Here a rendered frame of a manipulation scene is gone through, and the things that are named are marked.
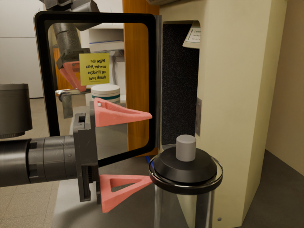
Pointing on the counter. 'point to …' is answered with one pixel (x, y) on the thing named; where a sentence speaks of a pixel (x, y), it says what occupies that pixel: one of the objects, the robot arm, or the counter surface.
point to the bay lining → (178, 84)
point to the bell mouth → (193, 36)
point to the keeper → (198, 116)
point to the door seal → (50, 75)
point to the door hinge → (158, 79)
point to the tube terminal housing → (233, 90)
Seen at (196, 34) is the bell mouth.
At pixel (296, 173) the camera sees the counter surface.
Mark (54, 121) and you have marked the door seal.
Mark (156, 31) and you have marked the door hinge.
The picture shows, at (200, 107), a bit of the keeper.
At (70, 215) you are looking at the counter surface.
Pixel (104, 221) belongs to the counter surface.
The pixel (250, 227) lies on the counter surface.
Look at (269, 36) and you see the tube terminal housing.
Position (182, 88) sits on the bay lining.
